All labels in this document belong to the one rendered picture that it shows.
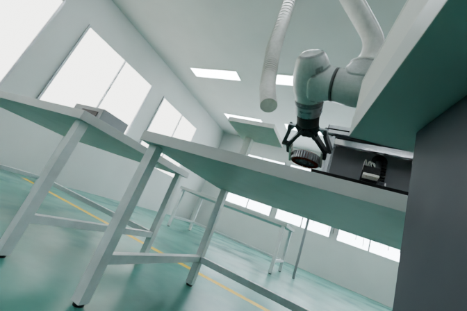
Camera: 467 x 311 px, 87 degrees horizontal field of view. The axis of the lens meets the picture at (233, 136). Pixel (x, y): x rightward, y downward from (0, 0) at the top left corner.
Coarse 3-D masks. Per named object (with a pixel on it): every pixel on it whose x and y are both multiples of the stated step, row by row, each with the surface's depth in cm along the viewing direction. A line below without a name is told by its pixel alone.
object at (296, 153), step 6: (294, 150) 95; (300, 150) 92; (294, 156) 93; (300, 156) 91; (306, 156) 90; (312, 156) 90; (318, 156) 91; (294, 162) 98; (300, 162) 98; (306, 162) 95; (312, 162) 91; (318, 162) 91; (312, 168) 96
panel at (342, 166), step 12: (336, 156) 131; (348, 156) 129; (360, 156) 127; (372, 156) 125; (384, 156) 123; (336, 168) 128; (348, 168) 126; (360, 168) 124; (396, 168) 119; (408, 168) 117; (384, 180) 118; (396, 180) 117; (408, 180) 115
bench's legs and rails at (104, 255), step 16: (144, 160) 114; (144, 176) 111; (128, 192) 109; (224, 192) 189; (128, 208) 107; (112, 224) 104; (208, 224) 183; (112, 240) 102; (208, 240) 179; (96, 256) 100; (112, 256) 104; (128, 256) 113; (144, 256) 122; (160, 256) 133; (176, 256) 147; (192, 256) 165; (96, 272) 98; (192, 272) 172; (224, 272) 165; (80, 288) 97; (256, 288) 154; (80, 304) 95; (288, 304) 145
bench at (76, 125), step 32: (0, 96) 165; (64, 128) 204; (96, 128) 136; (64, 160) 125; (160, 160) 181; (32, 192) 117; (64, 224) 131; (96, 224) 149; (128, 224) 207; (160, 224) 200; (0, 256) 109
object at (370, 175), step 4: (364, 168) 105; (368, 168) 104; (372, 168) 104; (376, 168) 103; (364, 172) 102; (368, 172) 103; (372, 172) 103; (376, 172) 103; (360, 176) 109; (364, 176) 104; (368, 176) 102; (372, 176) 100; (376, 176) 100; (364, 180) 112; (368, 180) 110; (372, 180) 108; (376, 180) 103
